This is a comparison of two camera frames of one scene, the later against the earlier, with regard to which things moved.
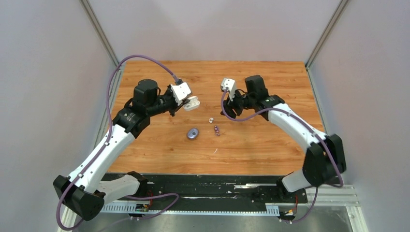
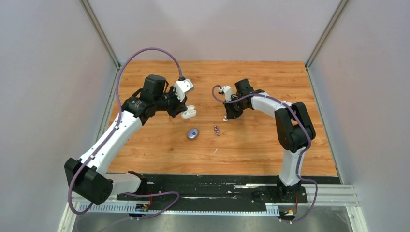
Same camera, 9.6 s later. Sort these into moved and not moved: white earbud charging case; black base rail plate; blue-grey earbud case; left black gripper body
Moved: white earbud charging case
Not moved: blue-grey earbud case; black base rail plate; left black gripper body
